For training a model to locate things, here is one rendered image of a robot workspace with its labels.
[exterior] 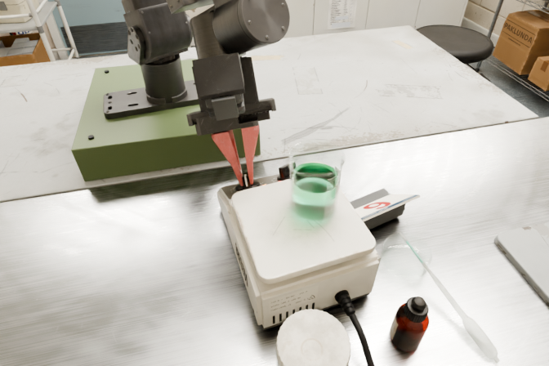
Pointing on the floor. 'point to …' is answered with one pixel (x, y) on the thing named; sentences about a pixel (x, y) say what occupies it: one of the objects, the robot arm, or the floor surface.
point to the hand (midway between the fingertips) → (246, 177)
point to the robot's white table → (303, 118)
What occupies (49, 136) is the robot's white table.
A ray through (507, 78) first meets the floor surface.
